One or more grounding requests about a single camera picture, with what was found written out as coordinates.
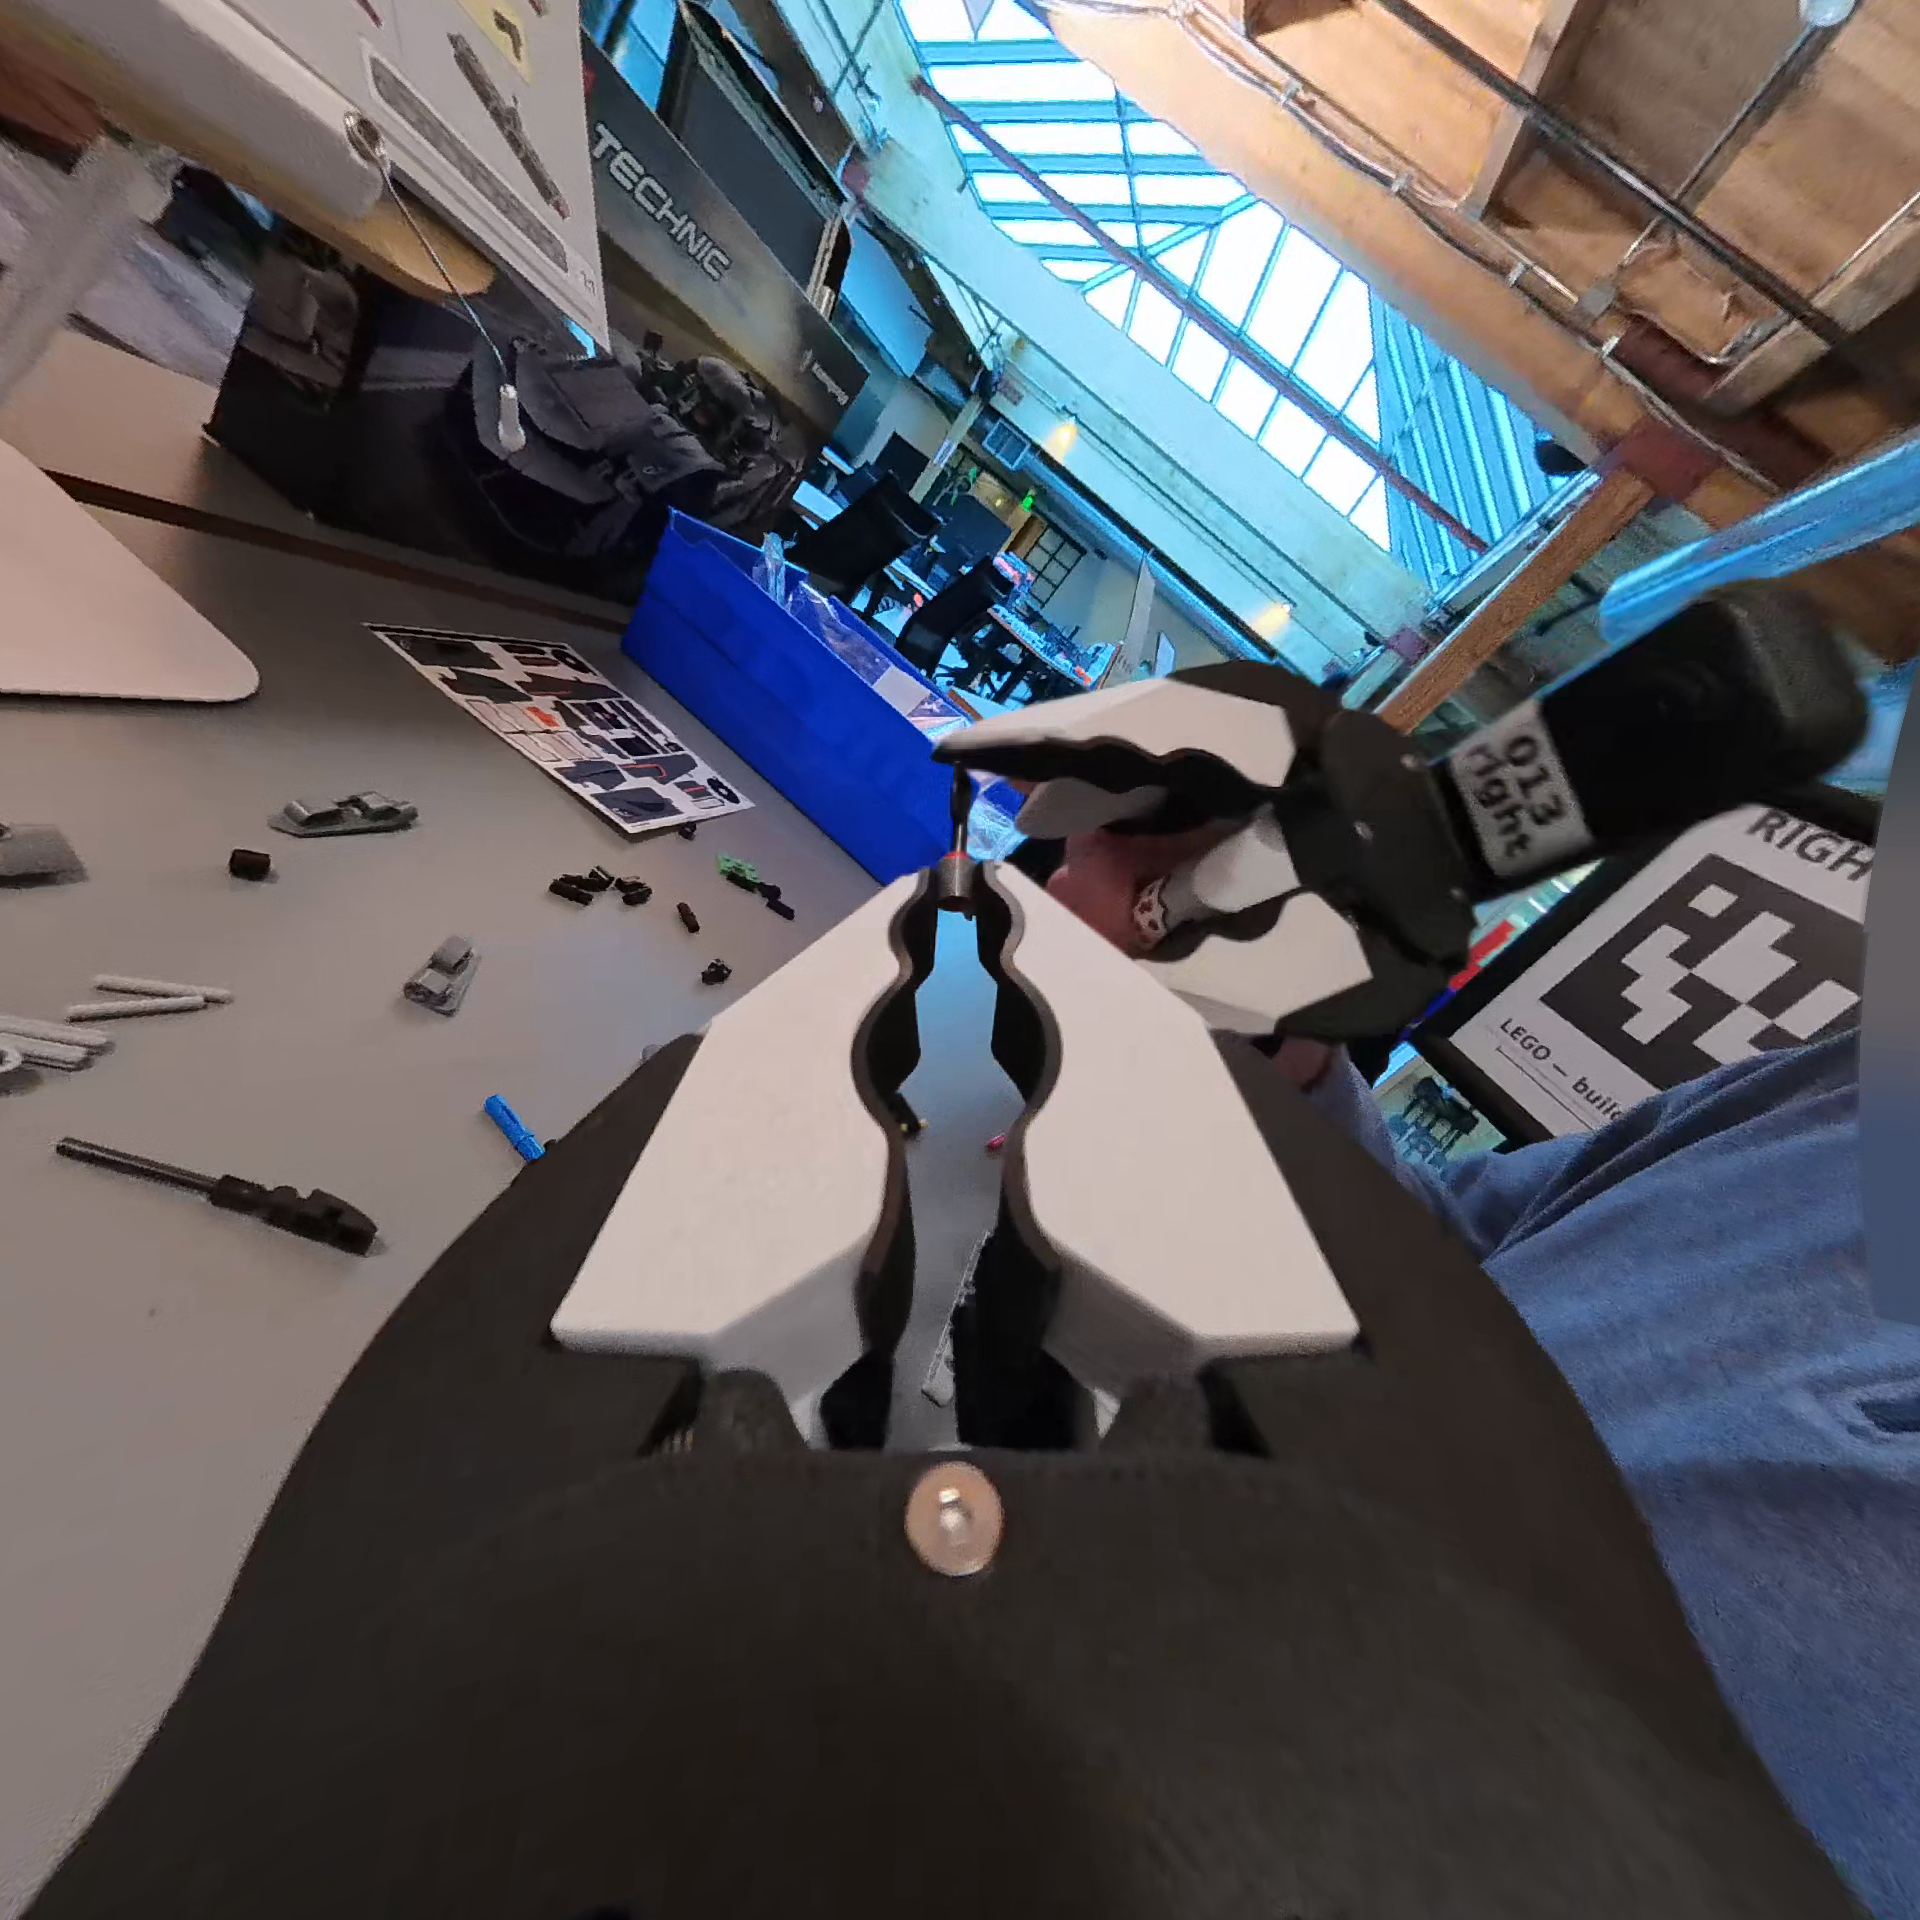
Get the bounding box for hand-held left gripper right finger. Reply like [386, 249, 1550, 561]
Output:
[951, 865, 1362, 1449]

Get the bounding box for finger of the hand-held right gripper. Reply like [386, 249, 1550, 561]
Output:
[1014, 776, 1205, 842]
[930, 679, 1295, 799]

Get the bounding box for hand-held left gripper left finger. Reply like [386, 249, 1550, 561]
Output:
[549, 871, 934, 1449]

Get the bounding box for person's right forearm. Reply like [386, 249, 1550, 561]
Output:
[1319, 1031, 1870, 1920]

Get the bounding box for black lego axle with connector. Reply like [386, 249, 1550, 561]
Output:
[57, 1136, 378, 1260]

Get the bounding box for lego sticker sheet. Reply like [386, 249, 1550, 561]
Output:
[368, 623, 754, 835]

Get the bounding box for black lego set box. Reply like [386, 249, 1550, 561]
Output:
[201, 30, 873, 571]

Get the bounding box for lego instruction booklet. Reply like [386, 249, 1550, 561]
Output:
[351, 0, 607, 350]

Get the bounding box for person's right hand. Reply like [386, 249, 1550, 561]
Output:
[1046, 818, 1264, 951]

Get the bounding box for black office chair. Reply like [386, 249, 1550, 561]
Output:
[796, 471, 938, 608]
[896, 555, 1022, 684]

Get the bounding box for blue plastic bin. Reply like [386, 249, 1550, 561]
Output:
[621, 511, 975, 887]

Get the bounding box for white board with black pattern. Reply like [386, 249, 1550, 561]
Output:
[1410, 802, 1876, 1151]

